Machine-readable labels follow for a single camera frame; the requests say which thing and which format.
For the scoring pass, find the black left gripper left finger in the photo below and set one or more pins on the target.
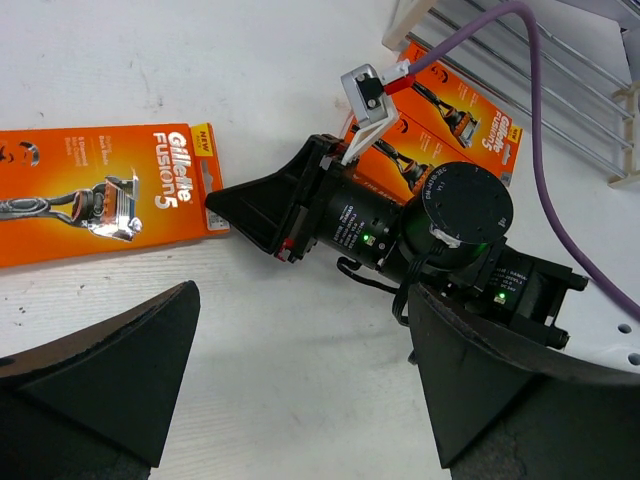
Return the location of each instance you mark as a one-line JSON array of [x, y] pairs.
[[98, 403]]

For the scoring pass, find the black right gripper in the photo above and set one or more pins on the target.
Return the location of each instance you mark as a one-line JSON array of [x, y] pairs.
[[450, 233]]

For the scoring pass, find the orange Gillette Fusion5 box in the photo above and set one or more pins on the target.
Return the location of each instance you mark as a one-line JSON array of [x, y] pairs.
[[72, 192], [465, 120], [397, 164]]

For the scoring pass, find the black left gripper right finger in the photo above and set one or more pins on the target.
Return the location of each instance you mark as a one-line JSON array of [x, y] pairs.
[[504, 407]]

